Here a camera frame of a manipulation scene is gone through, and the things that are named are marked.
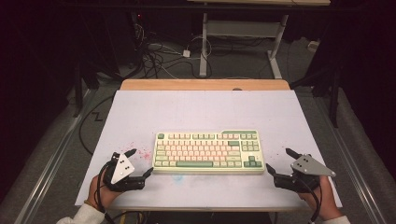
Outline metal floor rail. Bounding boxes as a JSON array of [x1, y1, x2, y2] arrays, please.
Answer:
[[13, 88, 94, 224], [312, 92, 389, 224]]

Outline black cables under desk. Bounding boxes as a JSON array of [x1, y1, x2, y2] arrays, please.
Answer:
[[207, 35, 273, 58]]

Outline person's right hand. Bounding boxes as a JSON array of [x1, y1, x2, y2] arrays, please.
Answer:
[[297, 175, 344, 222]]

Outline tangle of floor cables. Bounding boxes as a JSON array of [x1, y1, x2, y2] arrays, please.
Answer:
[[133, 21, 213, 79]]

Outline hand-held gripper black cable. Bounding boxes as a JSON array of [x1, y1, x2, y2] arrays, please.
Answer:
[[295, 176, 323, 224], [95, 161, 118, 224]]

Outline white board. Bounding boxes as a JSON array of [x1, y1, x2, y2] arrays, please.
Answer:
[[75, 90, 343, 210]]

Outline small white floor box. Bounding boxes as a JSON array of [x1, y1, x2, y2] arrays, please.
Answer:
[[306, 40, 321, 53]]

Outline white metal desk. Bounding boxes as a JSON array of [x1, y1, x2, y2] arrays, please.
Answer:
[[186, 0, 332, 79]]

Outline long black floor cable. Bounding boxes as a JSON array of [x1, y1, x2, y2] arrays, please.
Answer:
[[78, 94, 115, 157]]

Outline person's left hand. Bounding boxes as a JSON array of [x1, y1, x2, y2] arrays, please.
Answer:
[[86, 174, 123, 215]]

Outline wooden table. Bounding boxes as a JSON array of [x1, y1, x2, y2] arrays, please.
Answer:
[[111, 78, 334, 213]]

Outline left hand-held gripper black cable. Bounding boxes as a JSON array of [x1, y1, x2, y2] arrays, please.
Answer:
[[95, 161, 118, 224]]

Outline black metal stand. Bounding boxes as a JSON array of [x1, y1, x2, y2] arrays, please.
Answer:
[[72, 59, 86, 119]]

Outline cream green pink keyboard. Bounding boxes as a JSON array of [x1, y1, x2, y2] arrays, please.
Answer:
[[151, 129, 266, 175]]

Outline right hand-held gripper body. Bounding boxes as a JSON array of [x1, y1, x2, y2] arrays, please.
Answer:
[[273, 153, 337, 193]]

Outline right hand-held gripper black cable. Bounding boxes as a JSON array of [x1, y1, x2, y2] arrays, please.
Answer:
[[295, 176, 323, 224]]

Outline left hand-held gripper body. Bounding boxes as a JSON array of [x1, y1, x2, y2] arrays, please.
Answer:
[[102, 151, 146, 192]]

